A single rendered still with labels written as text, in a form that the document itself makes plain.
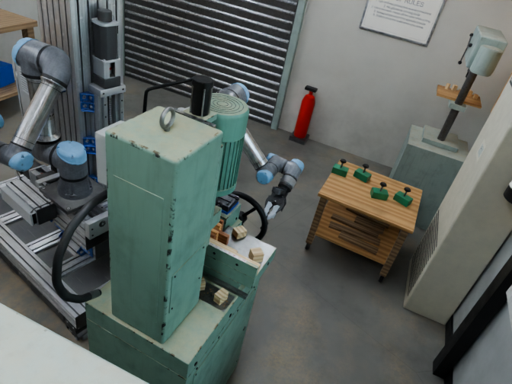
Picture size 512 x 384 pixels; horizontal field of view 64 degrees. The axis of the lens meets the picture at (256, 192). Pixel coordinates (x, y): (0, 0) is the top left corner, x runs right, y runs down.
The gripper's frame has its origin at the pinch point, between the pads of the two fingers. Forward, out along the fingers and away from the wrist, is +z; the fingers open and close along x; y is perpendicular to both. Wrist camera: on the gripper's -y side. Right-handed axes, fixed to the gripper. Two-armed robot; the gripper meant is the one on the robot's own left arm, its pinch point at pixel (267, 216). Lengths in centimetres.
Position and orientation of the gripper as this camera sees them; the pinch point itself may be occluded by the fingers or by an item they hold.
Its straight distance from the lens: 196.8
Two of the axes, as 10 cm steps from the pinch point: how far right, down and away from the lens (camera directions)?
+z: -4.7, 7.9, -3.9
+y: 0.7, 4.7, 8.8
